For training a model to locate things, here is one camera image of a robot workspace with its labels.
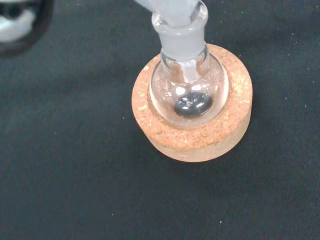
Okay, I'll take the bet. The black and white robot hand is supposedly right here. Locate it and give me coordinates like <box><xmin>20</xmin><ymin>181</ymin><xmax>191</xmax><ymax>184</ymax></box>
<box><xmin>0</xmin><ymin>0</ymin><xmax>55</xmax><ymax>57</ymax></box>

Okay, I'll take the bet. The clear round-bottom flask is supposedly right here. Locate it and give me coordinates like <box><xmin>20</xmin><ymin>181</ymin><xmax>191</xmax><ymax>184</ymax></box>
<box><xmin>149</xmin><ymin>3</ymin><xmax>230</xmax><ymax>127</ymax></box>

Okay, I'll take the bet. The black bench cloth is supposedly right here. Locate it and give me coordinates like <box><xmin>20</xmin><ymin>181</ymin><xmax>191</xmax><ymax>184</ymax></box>
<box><xmin>0</xmin><ymin>0</ymin><xmax>320</xmax><ymax>240</ymax></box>

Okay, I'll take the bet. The round cork ring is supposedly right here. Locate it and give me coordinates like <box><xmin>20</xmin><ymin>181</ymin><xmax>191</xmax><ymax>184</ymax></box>
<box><xmin>131</xmin><ymin>44</ymin><xmax>253</xmax><ymax>163</ymax></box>

